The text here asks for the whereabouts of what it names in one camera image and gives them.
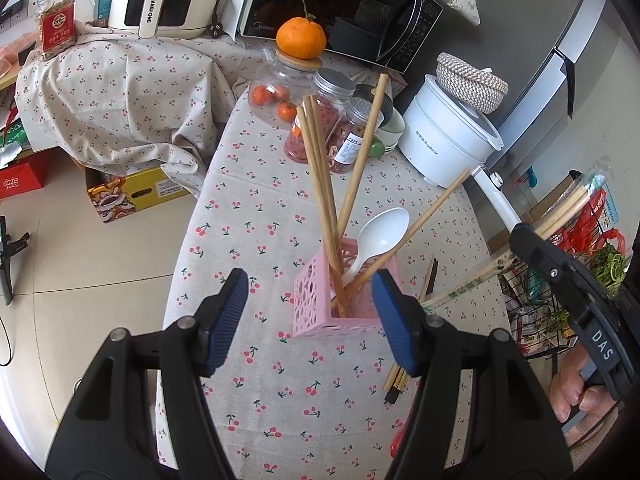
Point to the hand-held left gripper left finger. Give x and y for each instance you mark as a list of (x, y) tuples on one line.
[(230, 320)]

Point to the labelled dried fruit jar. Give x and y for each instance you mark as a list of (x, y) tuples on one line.
[(350, 145)]

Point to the red cardboard box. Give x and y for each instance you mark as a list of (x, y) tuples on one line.
[(25, 177)]

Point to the pink perforated utensil holder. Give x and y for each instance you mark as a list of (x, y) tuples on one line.
[(320, 310)]

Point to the grey refrigerator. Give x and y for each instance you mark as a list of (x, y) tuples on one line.
[(525, 35)]

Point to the bunch of leafy greens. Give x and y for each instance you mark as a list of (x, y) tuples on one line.
[(612, 265)]

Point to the red label snack jar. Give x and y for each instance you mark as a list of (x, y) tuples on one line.
[(55, 25)]

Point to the green packet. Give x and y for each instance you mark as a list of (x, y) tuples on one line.
[(10, 135)]

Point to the glass jar with bamboo lid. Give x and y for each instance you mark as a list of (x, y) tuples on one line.
[(280, 90)]

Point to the yellow lion print carton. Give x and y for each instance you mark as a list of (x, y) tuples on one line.
[(135, 195)]

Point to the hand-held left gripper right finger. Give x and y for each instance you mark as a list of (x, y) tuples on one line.
[(395, 325)]

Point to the goji berry jar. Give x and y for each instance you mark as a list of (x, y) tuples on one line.
[(300, 140)]

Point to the teal plastic bag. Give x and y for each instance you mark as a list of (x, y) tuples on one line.
[(532, 177)]

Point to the black power plug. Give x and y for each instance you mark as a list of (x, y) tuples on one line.
[(217, 30)]

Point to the white bowl stack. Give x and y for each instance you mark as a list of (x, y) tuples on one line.
[(392, 130)]

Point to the black power strip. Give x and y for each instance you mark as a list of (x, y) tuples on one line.
[(12, 10)]

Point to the pink lace cloth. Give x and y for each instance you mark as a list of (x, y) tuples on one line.
[(15, 55)]

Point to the mandarin orange with stem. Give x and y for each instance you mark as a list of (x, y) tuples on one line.
[(300, 37)]

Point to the white electric cooking pot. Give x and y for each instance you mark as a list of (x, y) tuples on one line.
[(440, 145)]

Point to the cherry print tablecloth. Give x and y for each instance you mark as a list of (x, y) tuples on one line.
[(280, 220)]

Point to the dark green squash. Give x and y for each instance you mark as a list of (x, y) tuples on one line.
[(367, 97)]

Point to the person's right hand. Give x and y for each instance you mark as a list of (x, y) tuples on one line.
[(575, 400)]

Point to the black microwave oven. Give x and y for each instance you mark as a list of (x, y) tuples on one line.
[(340, 10)]

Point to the red plastic bag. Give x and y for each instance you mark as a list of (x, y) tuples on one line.
[(595, 220)]

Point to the small green round object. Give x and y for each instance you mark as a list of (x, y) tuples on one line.
[(376, 149)]

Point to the white plastic spoon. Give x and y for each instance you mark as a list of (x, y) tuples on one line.
[(382, 235)]

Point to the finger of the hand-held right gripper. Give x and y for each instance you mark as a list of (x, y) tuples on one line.
[(550, 265)]

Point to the green print wooden chopstick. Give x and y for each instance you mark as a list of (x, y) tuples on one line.
[(575, 205), (475, 281)]

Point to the black tripod stand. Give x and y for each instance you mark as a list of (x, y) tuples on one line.
[(7, 260)]

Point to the cherry print draped cloth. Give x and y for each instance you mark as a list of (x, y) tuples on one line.
[(125, 110)]

